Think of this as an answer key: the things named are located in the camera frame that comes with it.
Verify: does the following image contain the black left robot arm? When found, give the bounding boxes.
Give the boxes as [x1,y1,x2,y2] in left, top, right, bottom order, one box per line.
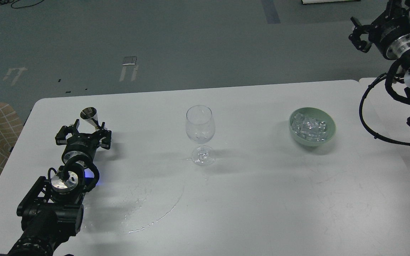
[7,118,112,256]

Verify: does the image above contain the black floor cables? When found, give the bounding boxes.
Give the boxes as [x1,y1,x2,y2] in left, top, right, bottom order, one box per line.
[0,0,45,15]

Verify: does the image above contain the clear wine glass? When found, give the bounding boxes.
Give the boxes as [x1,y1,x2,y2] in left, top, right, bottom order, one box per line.
[185,105,215,166]

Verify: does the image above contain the clear ice cubes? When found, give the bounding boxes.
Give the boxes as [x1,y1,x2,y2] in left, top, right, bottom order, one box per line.
[290,112,328,142]

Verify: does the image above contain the steel cocktail jigger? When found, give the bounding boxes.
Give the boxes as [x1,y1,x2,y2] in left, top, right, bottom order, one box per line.
[80,107,102,130]

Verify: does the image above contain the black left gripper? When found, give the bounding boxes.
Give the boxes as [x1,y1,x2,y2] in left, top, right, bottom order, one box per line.
[56,119,112,164]

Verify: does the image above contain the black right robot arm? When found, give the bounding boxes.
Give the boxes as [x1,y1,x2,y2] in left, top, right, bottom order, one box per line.
[348,0,410,146]

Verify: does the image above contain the green bowl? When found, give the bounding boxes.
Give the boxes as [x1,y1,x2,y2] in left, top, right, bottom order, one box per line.
[288,107,337,147]

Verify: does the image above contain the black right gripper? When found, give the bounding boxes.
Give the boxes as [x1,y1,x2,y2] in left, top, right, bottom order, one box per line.
[348,0,410,60]

